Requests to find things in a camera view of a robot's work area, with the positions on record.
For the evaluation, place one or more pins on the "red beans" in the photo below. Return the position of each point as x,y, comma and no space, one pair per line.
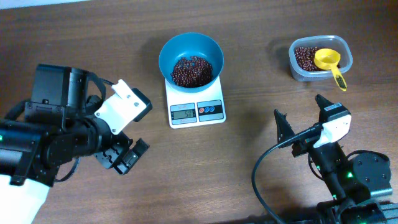
192,72

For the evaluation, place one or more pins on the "yellow plastic measuring scoop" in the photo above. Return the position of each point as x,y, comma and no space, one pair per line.
328,59

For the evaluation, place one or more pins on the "teal plastic bowl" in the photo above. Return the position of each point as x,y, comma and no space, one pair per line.
187,45

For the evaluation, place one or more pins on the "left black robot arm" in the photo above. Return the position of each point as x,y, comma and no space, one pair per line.
68,117

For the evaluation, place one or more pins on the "clear plastic food container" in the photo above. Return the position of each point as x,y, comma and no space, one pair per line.
322,41

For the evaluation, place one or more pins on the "white digital kitchen scale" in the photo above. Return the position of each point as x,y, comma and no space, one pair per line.
187,110

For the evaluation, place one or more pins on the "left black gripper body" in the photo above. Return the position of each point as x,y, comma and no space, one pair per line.
127,142

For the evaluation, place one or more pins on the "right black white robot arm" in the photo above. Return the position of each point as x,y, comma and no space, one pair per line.
357,181

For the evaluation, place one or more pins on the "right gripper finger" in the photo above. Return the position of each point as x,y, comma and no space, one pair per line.
322,102
284,129

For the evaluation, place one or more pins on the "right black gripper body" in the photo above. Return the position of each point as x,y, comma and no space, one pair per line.
306,147

